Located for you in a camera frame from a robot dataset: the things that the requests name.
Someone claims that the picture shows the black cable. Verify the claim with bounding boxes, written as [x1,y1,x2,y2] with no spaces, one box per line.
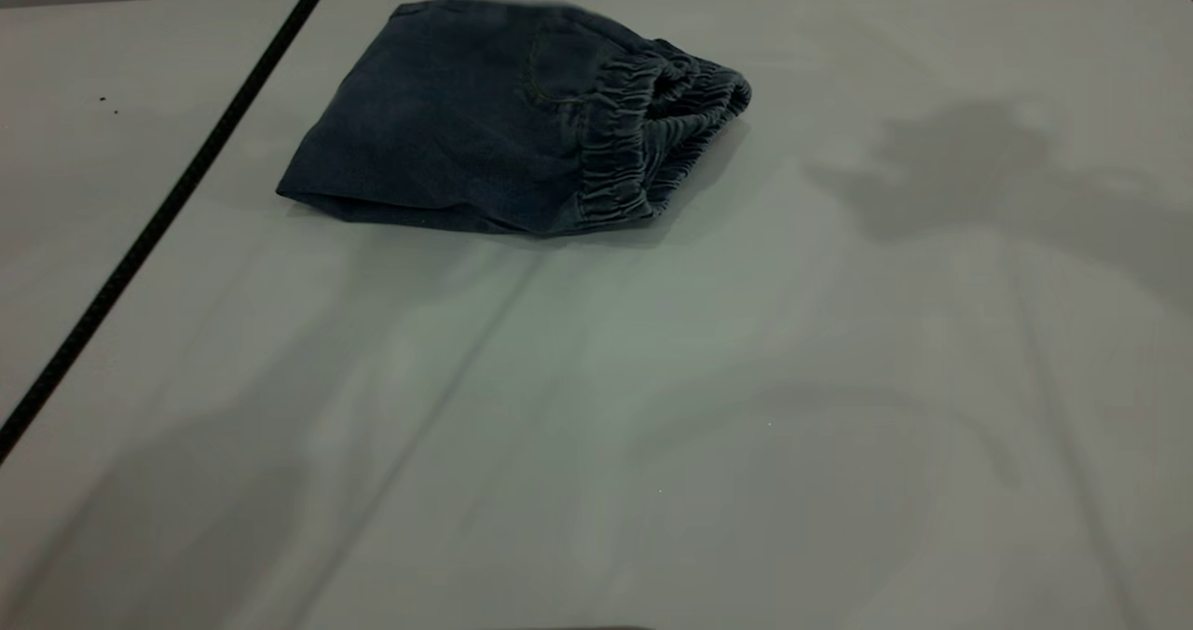
[0,0,348,464]

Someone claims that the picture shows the blue denim shorts with print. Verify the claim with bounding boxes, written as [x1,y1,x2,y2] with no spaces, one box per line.
[276,0,753,238]

